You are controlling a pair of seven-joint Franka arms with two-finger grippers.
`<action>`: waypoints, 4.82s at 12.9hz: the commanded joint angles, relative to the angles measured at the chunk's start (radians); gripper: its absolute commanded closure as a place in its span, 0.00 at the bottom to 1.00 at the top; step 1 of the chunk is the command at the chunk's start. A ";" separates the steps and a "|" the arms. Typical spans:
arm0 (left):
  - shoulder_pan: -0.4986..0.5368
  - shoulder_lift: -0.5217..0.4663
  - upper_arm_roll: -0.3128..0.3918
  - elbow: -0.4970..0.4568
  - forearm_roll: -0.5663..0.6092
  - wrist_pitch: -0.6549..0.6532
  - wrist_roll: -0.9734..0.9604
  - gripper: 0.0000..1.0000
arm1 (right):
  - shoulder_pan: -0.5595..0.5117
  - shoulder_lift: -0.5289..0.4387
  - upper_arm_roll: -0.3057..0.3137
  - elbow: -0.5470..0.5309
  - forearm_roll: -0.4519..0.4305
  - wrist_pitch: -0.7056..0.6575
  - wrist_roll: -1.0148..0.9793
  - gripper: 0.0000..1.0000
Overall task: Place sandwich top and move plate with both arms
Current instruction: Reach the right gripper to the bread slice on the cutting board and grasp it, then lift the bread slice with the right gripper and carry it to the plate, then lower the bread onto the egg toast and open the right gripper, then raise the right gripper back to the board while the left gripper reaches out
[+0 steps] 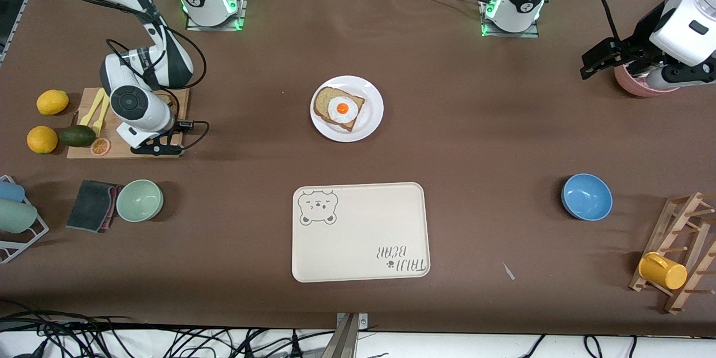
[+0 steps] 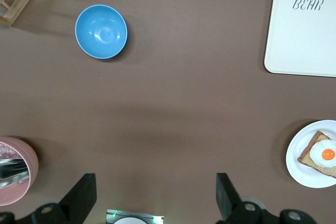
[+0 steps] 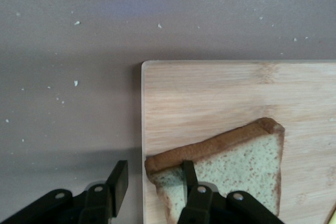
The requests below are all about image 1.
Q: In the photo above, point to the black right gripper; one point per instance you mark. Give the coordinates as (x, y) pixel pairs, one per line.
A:
(177, 127)

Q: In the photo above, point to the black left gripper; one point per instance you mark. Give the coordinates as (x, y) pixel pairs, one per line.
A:
(636, 42)

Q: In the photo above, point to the fried egg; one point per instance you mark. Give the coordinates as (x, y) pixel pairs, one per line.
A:
(342, 109)

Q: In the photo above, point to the white round plate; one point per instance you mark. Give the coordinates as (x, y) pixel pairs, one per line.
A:
(369, 123)

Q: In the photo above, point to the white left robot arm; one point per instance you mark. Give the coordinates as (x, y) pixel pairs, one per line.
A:
(688, 28)

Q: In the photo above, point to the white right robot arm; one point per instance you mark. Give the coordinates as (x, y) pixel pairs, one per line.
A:
(134, 103)

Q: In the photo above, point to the pink bowl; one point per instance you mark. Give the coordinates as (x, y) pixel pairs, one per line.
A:
(629, 88)

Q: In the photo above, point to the orange slice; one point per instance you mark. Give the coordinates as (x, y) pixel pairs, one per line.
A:
(100, 146)

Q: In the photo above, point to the pale green bowl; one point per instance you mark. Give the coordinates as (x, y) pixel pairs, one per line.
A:
(140, 201)

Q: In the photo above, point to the yellow plastic knife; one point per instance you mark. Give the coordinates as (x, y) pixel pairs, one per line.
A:
(88, 114)

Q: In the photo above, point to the wooden cutting board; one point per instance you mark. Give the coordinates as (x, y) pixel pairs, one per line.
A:
(84, 151)

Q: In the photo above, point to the green avocado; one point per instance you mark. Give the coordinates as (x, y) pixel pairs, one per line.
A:
(77, 136)

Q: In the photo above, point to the dark grey folded cloth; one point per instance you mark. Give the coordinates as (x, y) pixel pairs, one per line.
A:
(89, 207)

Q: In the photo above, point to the yellow lemon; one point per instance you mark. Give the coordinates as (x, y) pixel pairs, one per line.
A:
(53, 102)
(42, 140)

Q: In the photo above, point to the blue bowl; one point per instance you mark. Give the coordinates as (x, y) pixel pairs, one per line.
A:
(587, 197)

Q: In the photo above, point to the blue cup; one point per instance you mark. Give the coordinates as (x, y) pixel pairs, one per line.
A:
(10, 191)

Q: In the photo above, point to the pale green cup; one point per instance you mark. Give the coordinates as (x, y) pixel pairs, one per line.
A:
(17, 216)

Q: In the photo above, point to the wooden mug rack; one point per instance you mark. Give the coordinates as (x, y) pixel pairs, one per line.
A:
(667, 238)

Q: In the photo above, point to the yellow mug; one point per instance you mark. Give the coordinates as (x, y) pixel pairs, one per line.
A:
(663, 271)

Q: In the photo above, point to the cream tray with bear print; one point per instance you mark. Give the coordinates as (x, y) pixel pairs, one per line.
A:
(358, 235)

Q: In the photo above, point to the small white paper scrap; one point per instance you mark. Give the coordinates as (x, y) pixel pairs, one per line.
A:
(508, 272)

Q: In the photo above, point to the aluminium side rail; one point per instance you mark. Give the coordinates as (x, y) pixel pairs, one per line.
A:
(17, 22)

